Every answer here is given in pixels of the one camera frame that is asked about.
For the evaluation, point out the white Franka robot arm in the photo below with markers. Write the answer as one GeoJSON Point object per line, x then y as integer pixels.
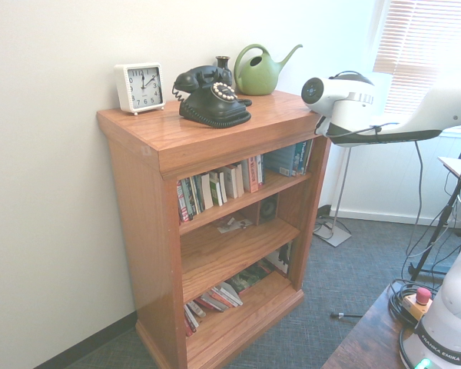
{"type": "Point", "coordinates": [445, 107]}

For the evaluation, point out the black white paperback book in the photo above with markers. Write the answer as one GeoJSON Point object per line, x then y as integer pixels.
{"type": "Point", "coordinates": [223, 187]}

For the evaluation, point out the green white paperback book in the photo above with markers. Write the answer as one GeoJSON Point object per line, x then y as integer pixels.
{"type": "Point", "coordinates": [215, 188]}

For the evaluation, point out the orange spine book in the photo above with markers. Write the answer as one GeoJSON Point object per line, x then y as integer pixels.
{"type": "Point", "coordinates": [253, 175]}

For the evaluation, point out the dark green spine book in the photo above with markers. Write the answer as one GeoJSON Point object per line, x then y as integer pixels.
{"type": "Point", "coordinates": [198, 194]}

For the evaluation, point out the loose printed cards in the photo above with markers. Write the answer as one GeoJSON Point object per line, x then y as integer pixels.
{"type": "Point", "coordinates": [234, 225]}

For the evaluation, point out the white green spine book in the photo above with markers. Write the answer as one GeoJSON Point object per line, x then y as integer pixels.
{"type": "Point", "coordinates": [192, 197]}

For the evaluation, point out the small wooden speaker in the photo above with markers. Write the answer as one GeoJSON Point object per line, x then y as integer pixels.
{"type": "Point", "coordinates": [269, 209]}

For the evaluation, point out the dark red spine book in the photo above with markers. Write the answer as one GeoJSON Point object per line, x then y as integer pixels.
{"type": "Point", "coordinates": [180, 201]}

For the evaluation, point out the bright blue spine book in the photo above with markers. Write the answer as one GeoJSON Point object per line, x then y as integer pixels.
{"type": "Point", "coordinates": [303, 155]}

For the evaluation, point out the black vintage rotary telephone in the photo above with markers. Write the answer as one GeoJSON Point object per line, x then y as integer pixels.
{"type": "Point", "coordinates": [207, 107]}

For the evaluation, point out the white illustrated cover book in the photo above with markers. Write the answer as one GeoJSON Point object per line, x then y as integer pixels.
{"type": "Point", "coordinates": [280, 260]}

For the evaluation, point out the dark green cover book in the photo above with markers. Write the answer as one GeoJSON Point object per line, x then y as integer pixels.
{"type": "Point", "coordinates": [249, 277]}

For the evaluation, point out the oak wooden bookcase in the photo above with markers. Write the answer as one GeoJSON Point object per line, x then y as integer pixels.
{"type": "Point", "coordinates": [146, 230]}

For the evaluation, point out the orange white thin book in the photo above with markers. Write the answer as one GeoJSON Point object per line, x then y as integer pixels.
{"type": "Point", "coordinates": [232, 291]}

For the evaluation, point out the green plastic watering can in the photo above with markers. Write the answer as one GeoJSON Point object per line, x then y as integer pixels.
{"type": "Point", "coordinates": [257, 78]}

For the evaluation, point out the white shade floor lamp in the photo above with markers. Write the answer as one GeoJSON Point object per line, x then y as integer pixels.
{"type": "Point", "coordinates": [336, 234]}

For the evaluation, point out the black glossy vase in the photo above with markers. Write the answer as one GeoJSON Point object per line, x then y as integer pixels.
{"type": "Point", "coordinates": [223, 63]}

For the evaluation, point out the white square alarm clock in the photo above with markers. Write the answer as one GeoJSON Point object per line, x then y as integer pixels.
{"type": "Point", "coordinates": [140, 88]}

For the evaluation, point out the white grey paperback book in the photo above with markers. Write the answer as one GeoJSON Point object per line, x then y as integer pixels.
{"type": "Point", "coordinates": [190, 324]}

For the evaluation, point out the dark wooden table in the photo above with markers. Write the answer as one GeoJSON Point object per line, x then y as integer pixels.
{"type": "Point", "coordinates": [365, 342]}

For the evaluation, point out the red emergency stop button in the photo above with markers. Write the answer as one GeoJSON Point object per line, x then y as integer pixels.
{"type": "Point", "coordinates": [423, 296]}

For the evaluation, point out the white window blinds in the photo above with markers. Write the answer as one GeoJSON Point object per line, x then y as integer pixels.
{"type": "Point", "coordinates": [426, 38]}

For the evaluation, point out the black camera tripod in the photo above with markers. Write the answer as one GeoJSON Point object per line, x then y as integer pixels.
{"type": "Point", "coordinates": [438, 227]}

